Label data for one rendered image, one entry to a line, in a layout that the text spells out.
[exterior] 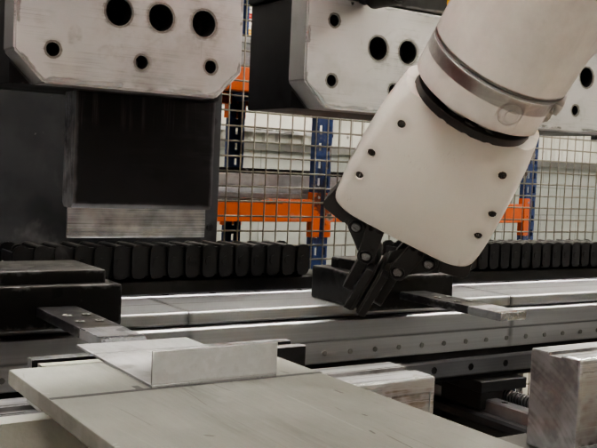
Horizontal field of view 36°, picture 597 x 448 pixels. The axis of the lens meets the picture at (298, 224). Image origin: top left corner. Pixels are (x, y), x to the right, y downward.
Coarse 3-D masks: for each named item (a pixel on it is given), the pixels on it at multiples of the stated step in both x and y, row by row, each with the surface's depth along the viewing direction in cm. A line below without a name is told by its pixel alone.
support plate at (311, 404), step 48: (48, 384) 53; (96, 384) 54; (240, 384) 55; (288, 384) 56; (336, 384) 57; (96, 432) 44; (144, 432) 45; (192, 432) 45; (240, 432) 45; (288, 432) 46; (336, 432) 46; (384, 432) 46; (432, 432) 47; (480, 432) 47
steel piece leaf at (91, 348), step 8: (80, 344) 64; (88, 344) 64; (96, 344) 64; (104, 344) 65; (112, 344) 65; (120, 344) 65; (128, 344) 65; (136, 344) 65; (144, 344) 65; (152, 344) 65; (160, 344) 66; (168, 344) 66; (176, 344) 66; (184, 344) 66; (192, 344) 66; (200, 344) 66; (88, 352) 62; (96, 352) 62; (104, 352) 62; (112, 352) 62
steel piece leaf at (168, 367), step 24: (120, 360) 60; (144, 360) 60; (168, 360) 54; (192, 360) 55; (216, 360) 55; (240, 360) 56; (264, 360) 57; (144, 384) 54; (168, 384) 54; (192, 384) 55
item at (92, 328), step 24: (0, 264) 82; (24, 264) 83; (48, 264) 84; (72, 264) 84; (0, 288) 76; (24, 288) 77; (48, 288) 78; (72, 288) 79; (96, 288) 80; (120, 288) 82; (0, 312) 76; (24, 312) 77; (48, 312) 75; (72, 312) 76; (96, 312) 81; (120, 312) 82; (96, 336) 66; (120, 336) 66; (144, 336) 67
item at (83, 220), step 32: (96, 96) 59; (128, 96) 60; (96, 128) 59; (128, 128) 60; (160, 128) 62; (192, 128) 63; (64, 160) 60; (96, 160) 59; (128, 160) 61; (160, 160) 62; (192, 160) 63; (64, 192) 60; (96, 192) 60; (128, 192) 61; (160, 192) 62; (192, 192) 63; (96, 224) 61; (128, 224) 62; (160, 224) 63; (192, 224) 64
